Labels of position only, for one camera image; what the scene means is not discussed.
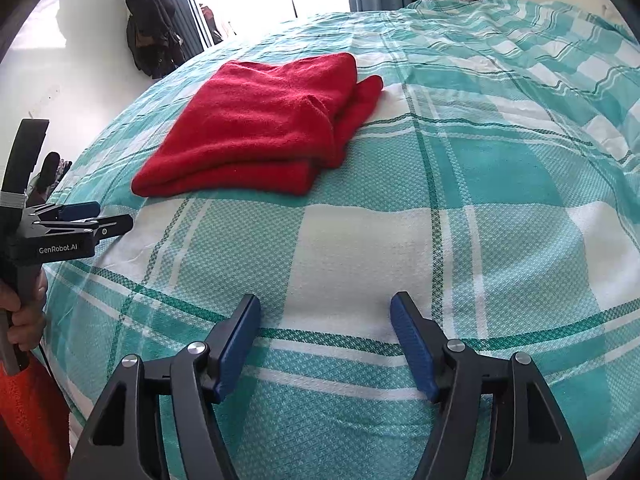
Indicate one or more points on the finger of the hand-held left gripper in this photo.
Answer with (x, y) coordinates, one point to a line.
(80, 210)
(112, 225)

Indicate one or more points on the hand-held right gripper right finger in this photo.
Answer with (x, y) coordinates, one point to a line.
(412, 345)

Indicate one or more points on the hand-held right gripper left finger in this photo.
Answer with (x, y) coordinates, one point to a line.
(240, 345)

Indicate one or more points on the red sweater with white print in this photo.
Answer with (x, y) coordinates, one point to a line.
(260, 120)

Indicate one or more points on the dark clothes heap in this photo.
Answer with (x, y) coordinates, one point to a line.
(50, 172)

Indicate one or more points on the hanging dark clothes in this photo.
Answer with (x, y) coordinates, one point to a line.
(150, 25)

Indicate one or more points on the person's left hand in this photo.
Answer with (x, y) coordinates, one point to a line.
(27, 327)

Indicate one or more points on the teal plaid bed cover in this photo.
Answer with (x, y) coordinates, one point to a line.
(475, 220)

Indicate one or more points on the person's orange garment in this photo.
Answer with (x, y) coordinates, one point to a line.
(30, 410)

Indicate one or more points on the reddish items by doorway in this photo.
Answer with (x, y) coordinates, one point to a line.
(216, 22)

